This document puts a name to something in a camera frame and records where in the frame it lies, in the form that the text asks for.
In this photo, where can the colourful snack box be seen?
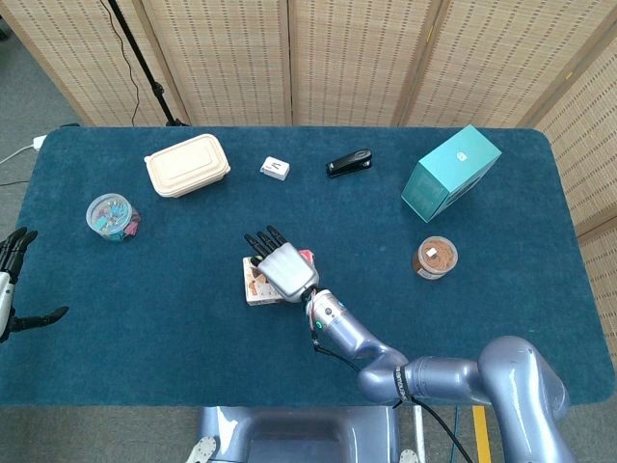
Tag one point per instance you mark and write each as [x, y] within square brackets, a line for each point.
[255, 287]

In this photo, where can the beige lidded food container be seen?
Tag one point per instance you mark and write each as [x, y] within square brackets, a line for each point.
[185, 165]

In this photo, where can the blue table mat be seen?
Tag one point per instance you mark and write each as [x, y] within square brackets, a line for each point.
[169, 347]

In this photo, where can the clear jar of binder clips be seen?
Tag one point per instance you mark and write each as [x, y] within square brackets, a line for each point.
[112, 216]

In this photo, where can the black stapler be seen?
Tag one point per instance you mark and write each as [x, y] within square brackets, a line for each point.
[348, 162]

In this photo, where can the bamboo folding screen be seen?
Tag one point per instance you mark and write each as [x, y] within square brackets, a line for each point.
[347, 58]

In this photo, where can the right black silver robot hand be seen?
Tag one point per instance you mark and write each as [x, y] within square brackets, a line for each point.
[287, 272]

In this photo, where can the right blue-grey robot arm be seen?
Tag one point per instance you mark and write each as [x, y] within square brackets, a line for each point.
[443, 381]

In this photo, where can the yellow floor tape strip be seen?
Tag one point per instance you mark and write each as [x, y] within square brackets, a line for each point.
[479, 434]

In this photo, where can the white perforated metal bracket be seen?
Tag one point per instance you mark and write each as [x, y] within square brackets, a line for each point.
[409, 456]
[202, 449]

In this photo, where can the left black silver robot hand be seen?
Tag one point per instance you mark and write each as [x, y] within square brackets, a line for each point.
[9, 270]

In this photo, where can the white power plug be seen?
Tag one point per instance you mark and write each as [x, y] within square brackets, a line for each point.
[38, 141]

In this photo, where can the black tripod stand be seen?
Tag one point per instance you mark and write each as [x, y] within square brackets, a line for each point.
[144, 67]

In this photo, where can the clear jar of rubber bands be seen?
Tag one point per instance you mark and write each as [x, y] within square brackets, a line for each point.
[435, 258]

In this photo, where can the blue-grey robot torso base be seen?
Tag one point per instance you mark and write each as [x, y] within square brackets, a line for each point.
[299, 434]

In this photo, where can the small white cardboard box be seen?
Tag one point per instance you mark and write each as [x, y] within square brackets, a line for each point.
[275, 168]

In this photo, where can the large teal product box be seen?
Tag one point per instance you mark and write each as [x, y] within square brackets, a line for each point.
[448, 173]

